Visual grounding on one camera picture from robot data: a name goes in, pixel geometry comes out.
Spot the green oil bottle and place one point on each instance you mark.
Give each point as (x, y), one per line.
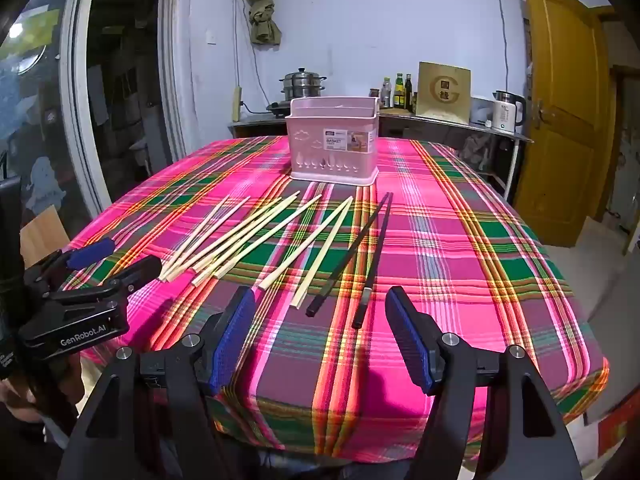
(399, 91)

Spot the bunch of wooden chopsticks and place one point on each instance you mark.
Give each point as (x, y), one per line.
(344, 208)

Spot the yellow wooden door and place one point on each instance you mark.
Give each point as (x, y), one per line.
(555, 110)

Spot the brown board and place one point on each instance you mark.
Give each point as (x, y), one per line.
(42, 235)

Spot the black chopstick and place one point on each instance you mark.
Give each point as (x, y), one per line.
(374, 260)
(348, 253)

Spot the red box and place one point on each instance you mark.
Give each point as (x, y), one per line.
(620, 427)

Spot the yellow power strip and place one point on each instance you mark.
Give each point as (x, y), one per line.
(237, 105)

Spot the pink plaid tablecloth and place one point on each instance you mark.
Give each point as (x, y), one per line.
(425, 260)

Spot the steel gas stove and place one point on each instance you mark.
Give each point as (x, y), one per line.
(277, 108)

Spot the steel kitchen table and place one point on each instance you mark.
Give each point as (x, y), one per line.
(450, 126)

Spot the green hanging cloth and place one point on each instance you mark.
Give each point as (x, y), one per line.
(260, 15)

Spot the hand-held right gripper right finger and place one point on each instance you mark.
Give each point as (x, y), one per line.
(407, 332)

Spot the pink plastic utensil basket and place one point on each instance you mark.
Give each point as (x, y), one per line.
(320, 160)

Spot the low steel cabinet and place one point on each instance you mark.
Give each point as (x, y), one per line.
(255, 119)

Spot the white electric kettle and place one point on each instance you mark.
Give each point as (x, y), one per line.
(505, 115)

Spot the clear glass bottle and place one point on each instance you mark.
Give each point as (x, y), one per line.
(386, 94)

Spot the dark sauce bottle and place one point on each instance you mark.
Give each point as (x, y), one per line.
(409, 92)

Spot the white ghost sticker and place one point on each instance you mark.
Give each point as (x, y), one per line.
(45, 180)

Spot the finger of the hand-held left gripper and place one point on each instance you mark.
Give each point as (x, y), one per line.
(90, 254)
(142, 269)

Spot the steel steamer pot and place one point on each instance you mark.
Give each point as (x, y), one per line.
(301, 85)

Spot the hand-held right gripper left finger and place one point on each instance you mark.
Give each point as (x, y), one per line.
(235, 330)

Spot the gold gift box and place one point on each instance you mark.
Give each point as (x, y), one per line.
(442, 92)

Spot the white door frame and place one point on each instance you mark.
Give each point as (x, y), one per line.
(82, 110)

